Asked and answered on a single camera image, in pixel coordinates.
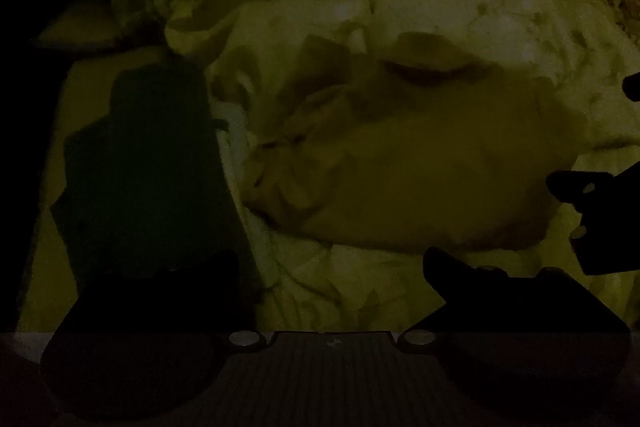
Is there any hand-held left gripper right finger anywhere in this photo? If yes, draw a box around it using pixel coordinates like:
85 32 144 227
397 247 630 354

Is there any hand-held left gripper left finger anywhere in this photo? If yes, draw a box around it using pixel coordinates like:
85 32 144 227
55 250 267 354

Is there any dark green cloth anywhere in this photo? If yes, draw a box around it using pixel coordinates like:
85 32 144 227
50 59 256 303

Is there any pale pillow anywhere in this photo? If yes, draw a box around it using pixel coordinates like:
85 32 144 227
32 0 168 54

